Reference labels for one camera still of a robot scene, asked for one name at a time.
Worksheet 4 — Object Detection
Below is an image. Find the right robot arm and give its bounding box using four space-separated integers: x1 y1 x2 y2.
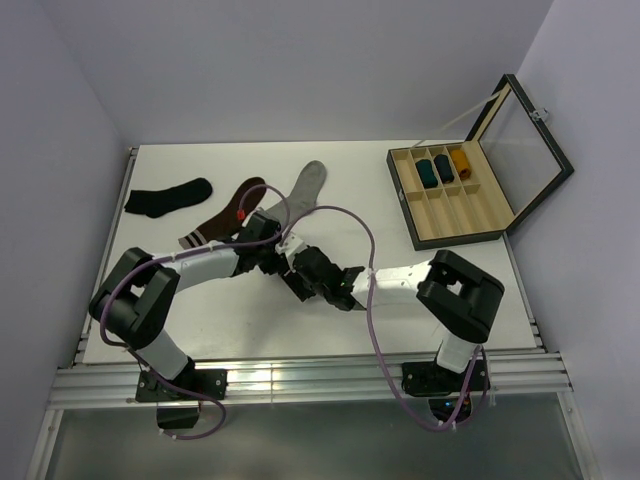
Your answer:
276 244 505 390

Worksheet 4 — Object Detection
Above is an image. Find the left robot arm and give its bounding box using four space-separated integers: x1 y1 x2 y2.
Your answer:
89 212 282 399

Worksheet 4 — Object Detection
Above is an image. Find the brown striped sock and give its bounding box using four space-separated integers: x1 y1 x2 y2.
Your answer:
178 177 266 249

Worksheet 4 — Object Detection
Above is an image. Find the grey striped sock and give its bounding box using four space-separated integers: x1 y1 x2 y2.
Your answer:
266 160 327 225

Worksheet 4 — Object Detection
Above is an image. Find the black sock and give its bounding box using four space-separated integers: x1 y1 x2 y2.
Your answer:
124 178 213 219

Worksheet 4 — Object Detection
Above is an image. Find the teal rolled sock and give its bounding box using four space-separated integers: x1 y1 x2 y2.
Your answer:
415 159 439 189

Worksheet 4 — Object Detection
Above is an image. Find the dark blue rolled sock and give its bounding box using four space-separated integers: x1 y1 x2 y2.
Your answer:
433 154 455 184

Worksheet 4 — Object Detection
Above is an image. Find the black compartment box with lid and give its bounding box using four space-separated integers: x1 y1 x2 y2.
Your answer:
386 74 574 251

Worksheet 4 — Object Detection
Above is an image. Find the mustard rolled sock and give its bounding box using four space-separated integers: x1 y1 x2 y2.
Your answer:
450 149 472 180

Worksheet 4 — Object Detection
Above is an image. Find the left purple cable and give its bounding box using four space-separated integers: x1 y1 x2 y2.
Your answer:
99 184 292 441

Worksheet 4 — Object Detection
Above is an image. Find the purple cable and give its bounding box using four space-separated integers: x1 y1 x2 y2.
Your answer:
279 204 494 434
99 184 292 441

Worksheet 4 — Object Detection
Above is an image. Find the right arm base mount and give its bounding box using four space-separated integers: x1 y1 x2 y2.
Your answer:
401 360 491 422

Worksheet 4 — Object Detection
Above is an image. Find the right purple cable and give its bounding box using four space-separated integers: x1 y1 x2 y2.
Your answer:
279 204 494 434

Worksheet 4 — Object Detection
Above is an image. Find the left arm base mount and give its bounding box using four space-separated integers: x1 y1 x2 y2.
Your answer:
134 369 227 440

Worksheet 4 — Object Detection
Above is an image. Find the aluminium frame rail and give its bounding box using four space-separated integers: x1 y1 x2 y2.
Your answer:
46 352 572 410

